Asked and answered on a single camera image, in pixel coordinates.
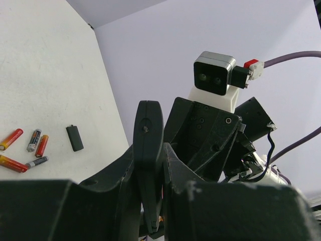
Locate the black battery cover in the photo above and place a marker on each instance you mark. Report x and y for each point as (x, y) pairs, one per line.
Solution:
(74, 138)

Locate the red orange battery right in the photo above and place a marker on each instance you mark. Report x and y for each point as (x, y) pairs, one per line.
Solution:
(42, 146)

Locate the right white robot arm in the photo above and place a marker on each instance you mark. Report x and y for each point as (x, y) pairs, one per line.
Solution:
(249, 159)

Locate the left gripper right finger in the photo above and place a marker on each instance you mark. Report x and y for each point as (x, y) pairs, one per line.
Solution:
(199, 210)

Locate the red battery middle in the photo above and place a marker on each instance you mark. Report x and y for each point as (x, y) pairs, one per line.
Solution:
(10, 139)

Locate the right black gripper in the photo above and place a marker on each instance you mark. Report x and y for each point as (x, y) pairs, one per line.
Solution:
(201, 136)

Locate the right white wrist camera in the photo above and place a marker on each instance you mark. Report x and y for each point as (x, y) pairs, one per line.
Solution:
(218, 80)

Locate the black battery lying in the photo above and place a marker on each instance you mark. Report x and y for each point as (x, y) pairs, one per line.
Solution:
(37, 162)

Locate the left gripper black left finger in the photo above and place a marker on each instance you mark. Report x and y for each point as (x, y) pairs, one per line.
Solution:
(105, 206)

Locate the black battery upright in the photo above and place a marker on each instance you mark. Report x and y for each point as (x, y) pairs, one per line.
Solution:
(34, 140)

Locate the red battery lower left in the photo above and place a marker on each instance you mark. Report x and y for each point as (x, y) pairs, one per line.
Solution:
(12, 164)

